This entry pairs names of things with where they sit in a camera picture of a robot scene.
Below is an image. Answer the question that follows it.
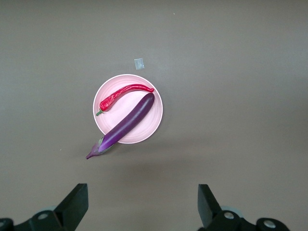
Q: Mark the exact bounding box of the brown table cloth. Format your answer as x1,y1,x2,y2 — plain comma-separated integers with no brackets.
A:
0,0,308,231

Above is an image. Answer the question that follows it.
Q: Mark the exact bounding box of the pink round plate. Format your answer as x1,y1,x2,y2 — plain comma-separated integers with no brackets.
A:
92,74,164,145

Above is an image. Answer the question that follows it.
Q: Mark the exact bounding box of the red chili pepper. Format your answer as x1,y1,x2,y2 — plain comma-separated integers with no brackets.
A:
96,83,155,116

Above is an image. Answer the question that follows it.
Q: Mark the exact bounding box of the purple eggplant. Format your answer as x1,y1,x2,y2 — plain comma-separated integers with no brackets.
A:
85,92,155,160

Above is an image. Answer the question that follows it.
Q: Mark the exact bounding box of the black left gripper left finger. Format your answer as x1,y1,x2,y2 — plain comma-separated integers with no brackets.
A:
0,183,89,231

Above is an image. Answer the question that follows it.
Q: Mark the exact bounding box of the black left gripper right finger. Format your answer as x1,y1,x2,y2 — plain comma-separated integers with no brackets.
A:
197,184,291,231

